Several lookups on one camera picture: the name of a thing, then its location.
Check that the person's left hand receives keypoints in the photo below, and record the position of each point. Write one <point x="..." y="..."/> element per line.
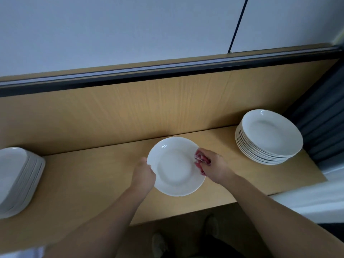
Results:
<point x="144" y="180"/>

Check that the person's right hand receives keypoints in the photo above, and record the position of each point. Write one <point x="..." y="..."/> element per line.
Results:
<point x="217" y="168"/>

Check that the pink cleaning cloth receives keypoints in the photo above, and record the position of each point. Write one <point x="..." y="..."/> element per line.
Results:
<point x="200" y="158"/>

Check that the white glossy round plate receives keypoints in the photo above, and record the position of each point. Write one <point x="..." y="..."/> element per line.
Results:
<point x="174" y="166"/>

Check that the stack of white round plates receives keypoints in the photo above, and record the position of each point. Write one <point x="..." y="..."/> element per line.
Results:
<point x="271" y="131"/>

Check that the pile of white oblong plates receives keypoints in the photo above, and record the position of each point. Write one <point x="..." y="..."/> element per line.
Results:
<point x="16" y="177"/>

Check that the person's left forearm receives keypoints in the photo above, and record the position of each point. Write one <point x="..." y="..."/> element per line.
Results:
<point x="94" y="231"/>

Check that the person's right forearm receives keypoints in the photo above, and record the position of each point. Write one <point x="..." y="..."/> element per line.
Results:
<point x="290" y="220"/>

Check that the grey curtain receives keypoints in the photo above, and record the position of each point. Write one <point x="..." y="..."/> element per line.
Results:
<point x="322" y="115"/>

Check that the white bed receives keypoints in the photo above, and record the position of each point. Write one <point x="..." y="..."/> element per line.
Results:
<point x="21" y="253"/>

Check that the black wall rail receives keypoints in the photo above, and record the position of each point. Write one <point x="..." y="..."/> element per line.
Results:
<point x="161" y="72"/>

